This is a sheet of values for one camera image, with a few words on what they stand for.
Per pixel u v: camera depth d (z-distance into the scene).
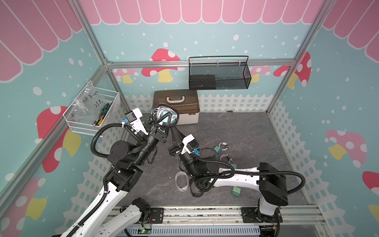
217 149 0.97
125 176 0.45
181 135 0.52
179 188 0.81
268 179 0.49
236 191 0.80
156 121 0.49
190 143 0.45
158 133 0.47
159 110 0.51
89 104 0.71
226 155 0.96
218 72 0.95
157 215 0.74
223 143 1.03
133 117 0.45
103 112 0.73
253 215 0.74
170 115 0.51
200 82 0.90
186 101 0.98
